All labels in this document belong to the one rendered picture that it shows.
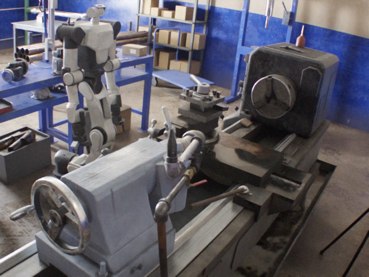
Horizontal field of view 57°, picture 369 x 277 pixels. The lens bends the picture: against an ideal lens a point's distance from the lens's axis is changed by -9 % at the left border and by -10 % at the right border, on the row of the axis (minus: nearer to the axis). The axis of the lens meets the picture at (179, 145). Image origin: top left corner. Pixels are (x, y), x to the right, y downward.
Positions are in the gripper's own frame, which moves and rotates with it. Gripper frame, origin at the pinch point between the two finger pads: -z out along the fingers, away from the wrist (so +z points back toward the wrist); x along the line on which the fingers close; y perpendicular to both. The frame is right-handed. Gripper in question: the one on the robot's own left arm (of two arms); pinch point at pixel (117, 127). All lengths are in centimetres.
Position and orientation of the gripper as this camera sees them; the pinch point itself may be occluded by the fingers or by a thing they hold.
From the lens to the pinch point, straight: 282.4
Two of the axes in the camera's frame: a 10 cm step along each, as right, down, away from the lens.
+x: 9.1, 0.7, -4.0
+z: -0.8, -9.3, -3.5
